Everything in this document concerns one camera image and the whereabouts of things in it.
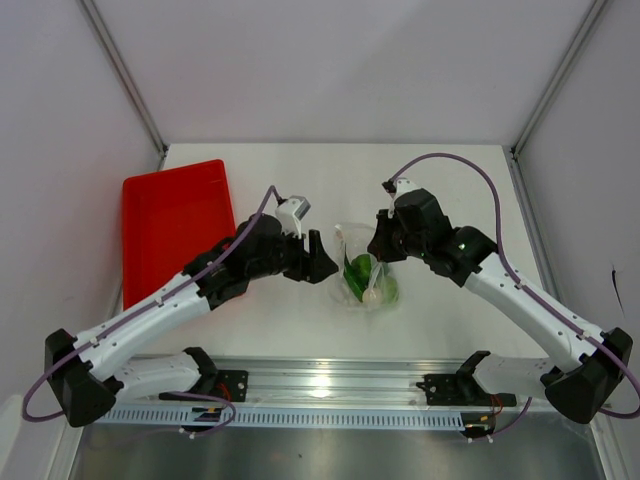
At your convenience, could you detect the white slotted cable duct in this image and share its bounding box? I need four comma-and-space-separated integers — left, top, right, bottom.
98, 405, 465, 432

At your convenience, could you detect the green round lime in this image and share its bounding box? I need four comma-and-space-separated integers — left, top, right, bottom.
377, 275, 399, 304

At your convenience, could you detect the right aluminium corner post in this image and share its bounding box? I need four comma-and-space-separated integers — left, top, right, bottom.
510, 0, 614, 154

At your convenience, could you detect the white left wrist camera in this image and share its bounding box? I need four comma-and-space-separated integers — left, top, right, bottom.
275, 196, 311, 238

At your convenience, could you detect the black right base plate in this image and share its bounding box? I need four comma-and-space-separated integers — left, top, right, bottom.
416, 374, 517, 407

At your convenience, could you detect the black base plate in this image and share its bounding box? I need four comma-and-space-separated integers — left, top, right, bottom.
416, 374, 517, 407
186, 365, 249, 403

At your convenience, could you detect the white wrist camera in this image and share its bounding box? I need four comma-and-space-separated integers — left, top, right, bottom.
382, 177, 419, 200
275, 196, 311, 238

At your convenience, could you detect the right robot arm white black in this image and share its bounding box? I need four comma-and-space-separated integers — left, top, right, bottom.
368, 178, 633, 424

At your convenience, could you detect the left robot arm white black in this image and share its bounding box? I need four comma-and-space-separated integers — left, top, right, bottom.
44, 214, 338, 427

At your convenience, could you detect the clear zip top bag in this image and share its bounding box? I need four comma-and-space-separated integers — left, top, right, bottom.
329, 223, 400, 312

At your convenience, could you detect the green bell pepper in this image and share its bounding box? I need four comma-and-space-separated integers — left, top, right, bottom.
351, 253, 373, 281

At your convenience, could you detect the aluminium corner post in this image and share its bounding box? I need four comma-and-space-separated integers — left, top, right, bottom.
76, 0, 167, 156
510, 0, 614, 154

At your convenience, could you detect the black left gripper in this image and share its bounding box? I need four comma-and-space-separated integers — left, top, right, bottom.
247, 224, 338, 284

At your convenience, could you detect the red plastic tray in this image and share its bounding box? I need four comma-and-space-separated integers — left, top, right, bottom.
121, 159, 236, 308

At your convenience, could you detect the aluminium rail frame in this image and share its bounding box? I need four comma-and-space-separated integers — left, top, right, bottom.
67, 357, 614, 414

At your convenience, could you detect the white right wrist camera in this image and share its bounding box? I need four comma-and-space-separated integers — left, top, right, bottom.
382, 177, 419, 200

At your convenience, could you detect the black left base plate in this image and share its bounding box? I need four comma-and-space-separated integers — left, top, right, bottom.
186, 365, 249, 403

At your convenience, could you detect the left aluminium corner post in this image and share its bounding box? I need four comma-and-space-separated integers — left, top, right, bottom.
76, 0, 167, 156

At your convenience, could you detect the green chili pepper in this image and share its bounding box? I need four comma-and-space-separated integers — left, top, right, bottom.
343, 262, 365, 302

